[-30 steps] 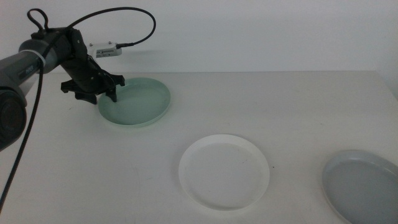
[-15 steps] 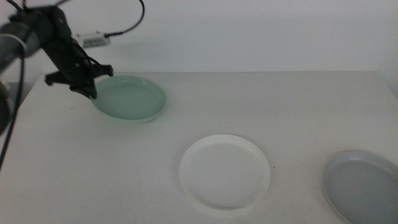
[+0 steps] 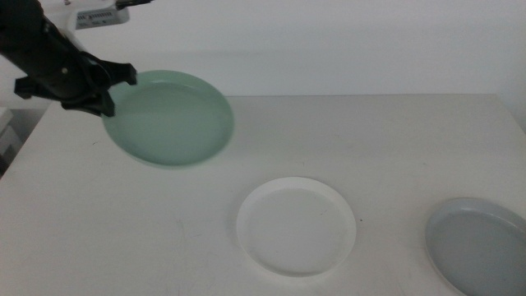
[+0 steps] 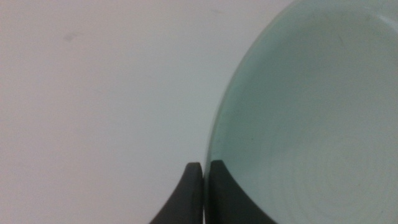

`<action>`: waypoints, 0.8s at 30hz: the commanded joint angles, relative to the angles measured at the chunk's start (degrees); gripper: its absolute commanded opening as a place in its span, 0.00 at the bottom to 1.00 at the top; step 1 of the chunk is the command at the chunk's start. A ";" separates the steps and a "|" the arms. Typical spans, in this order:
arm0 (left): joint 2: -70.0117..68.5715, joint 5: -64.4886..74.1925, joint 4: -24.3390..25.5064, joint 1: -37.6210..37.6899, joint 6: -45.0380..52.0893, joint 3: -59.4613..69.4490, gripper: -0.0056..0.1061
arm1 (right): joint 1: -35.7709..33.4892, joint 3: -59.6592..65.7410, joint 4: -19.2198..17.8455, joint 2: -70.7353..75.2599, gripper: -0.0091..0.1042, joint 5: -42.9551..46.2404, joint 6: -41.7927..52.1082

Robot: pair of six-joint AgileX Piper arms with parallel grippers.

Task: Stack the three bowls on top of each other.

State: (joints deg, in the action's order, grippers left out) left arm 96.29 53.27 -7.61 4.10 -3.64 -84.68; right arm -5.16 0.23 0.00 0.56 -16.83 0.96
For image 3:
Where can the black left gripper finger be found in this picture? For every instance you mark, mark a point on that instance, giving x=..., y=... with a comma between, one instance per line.
x=121, y=72
x=94, y=104

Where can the mint green shallow bowl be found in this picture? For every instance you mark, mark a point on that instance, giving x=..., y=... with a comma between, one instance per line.
x=172, y=123

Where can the white shallow bowl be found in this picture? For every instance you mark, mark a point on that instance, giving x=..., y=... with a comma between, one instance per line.
x=296, y=226

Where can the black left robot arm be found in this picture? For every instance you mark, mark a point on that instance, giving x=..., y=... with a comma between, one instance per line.
x=18, y=20

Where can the grey shallow bowl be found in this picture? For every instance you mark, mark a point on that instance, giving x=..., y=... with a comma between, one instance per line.
x=481, y=251

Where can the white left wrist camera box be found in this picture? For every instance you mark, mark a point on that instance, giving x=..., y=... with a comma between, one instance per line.
x=102, y=16

